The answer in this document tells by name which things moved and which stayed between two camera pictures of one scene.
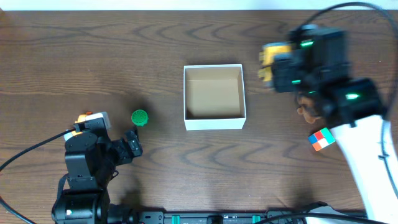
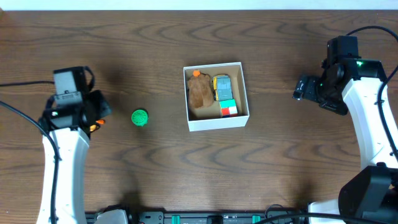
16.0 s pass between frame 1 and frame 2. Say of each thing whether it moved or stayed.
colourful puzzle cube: moved
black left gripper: moved
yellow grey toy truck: moved
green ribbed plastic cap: stayed
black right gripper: moved
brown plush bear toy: moved
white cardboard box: stayed
